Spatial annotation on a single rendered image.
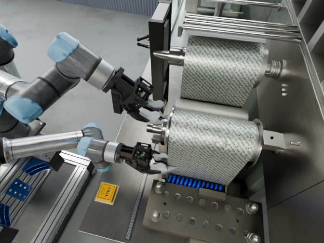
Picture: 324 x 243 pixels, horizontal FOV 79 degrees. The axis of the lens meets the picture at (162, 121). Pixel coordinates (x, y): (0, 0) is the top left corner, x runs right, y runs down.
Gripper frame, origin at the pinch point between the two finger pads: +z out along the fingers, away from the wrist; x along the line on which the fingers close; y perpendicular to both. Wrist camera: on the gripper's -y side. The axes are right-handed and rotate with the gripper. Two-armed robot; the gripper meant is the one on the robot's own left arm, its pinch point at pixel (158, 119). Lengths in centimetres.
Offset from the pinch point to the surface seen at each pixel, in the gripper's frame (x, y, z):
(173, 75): 62, -30, 19
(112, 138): 56, -138, 30
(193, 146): -8.2, 8.6, 8.7
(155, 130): 0.1, -6.2, 3.5
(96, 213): -26.7, -40.3, 6.8
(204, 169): -8.4, 1.7, 21.7
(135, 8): 316, -163, -17
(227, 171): -8.4, 7.8, 25.7
